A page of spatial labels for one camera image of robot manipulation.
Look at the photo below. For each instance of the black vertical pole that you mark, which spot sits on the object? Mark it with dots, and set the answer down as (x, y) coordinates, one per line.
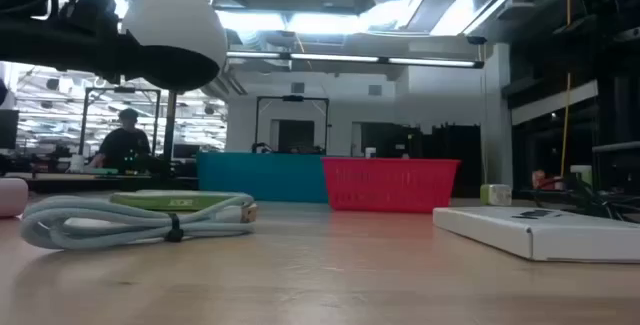
(625, 105)

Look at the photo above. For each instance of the person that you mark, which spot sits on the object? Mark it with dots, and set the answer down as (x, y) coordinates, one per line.
(125, 140)

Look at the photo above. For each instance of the pale green background box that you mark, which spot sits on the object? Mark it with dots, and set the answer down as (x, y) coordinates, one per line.
(581, 175)

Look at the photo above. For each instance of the pink wall charger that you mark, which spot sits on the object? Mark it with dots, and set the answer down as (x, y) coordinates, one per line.
(12, 197)

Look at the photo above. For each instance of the green acer pouch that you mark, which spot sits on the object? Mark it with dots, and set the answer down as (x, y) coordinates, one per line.
(150, 201)

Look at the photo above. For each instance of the white globe table lamp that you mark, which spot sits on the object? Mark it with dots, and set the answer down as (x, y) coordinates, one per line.
(175, 20)

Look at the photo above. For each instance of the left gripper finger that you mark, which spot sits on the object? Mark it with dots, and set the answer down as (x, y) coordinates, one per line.
(110, 52)

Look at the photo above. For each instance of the red background object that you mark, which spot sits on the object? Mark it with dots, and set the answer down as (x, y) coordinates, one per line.
(542, 180)

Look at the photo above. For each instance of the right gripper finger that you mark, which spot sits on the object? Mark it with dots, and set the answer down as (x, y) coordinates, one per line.
(620, 27)

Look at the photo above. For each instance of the black aluminium table frame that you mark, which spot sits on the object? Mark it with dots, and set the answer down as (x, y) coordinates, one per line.
(100, 184)

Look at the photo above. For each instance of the teal plastic bin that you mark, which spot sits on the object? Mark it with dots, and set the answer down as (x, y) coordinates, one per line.
(260, 177)

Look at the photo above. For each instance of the long ceiling light bar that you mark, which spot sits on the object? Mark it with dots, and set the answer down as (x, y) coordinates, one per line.
(330, 58)

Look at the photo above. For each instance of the white product box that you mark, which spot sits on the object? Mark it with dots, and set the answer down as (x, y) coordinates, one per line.
(500, 230)

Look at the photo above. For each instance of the black ceiling camera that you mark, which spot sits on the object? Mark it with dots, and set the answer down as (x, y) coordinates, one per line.
(476, 40)

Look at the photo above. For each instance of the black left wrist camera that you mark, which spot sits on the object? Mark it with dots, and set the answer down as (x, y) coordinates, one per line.
(90, 2)

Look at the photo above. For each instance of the red plastic basket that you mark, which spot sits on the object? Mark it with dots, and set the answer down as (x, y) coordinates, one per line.
(390, 185)

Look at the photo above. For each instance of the grey desk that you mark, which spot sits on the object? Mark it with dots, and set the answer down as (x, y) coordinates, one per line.
(620, 147)

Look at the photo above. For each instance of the dark background monitor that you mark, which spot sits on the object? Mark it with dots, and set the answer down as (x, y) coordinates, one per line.
(9, 130)

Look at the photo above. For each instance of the green white charger cube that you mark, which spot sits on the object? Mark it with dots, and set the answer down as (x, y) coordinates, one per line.
(495, 195)

